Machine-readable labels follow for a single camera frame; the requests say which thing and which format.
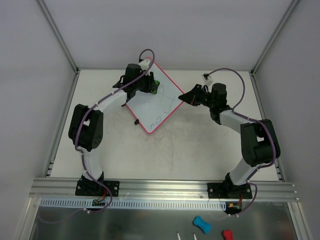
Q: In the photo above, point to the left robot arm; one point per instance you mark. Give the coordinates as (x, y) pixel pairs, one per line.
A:
(87, 123)

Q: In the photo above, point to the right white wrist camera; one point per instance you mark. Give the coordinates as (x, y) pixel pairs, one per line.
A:
(207, 79)

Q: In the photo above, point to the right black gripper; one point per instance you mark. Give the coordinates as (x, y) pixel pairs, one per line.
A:
(200, 94)

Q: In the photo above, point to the red bone-shaped eraser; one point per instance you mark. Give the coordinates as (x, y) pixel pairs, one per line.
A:
(227, 234)

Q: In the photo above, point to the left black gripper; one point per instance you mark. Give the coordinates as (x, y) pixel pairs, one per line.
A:
(148, 83)

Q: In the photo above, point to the aluminium frame post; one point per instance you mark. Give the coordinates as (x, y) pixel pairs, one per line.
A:
(59, 38)
(275, 34)

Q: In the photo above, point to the left aluminium frame post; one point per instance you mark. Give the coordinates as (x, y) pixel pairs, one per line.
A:
(59, 38)

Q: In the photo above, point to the green bone-shaped eraser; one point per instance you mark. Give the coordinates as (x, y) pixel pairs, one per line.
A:
(154, 87)

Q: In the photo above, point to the aluminium mounting rail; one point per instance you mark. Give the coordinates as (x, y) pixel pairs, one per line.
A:
(267, 191)

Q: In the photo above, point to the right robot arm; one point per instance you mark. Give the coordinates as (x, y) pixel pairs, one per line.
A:
(259, 144)

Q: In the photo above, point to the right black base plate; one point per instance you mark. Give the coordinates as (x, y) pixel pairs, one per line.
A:
(222, 191)

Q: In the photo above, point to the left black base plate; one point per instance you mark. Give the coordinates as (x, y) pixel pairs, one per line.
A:
(89, 188)

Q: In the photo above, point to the right aluminium frame post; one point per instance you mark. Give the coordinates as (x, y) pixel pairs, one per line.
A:
(275, 34)

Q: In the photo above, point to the slotted white cable duct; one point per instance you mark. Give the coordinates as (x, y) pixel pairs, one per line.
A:
(134, 204)

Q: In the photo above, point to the blue bone-shaped eraser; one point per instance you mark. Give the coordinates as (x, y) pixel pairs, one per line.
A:
(201, 224)

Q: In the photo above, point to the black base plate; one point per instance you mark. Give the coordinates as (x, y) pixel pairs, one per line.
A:
(89, 188)
(222, 191)

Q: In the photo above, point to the pink-framed whiteboard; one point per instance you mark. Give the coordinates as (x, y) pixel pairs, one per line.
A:
(153, 109)

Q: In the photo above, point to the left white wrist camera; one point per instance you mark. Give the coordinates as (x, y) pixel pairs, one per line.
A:
(145, 64)

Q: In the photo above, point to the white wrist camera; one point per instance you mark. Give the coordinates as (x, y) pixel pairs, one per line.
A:
(207, 79)
(145, 64)

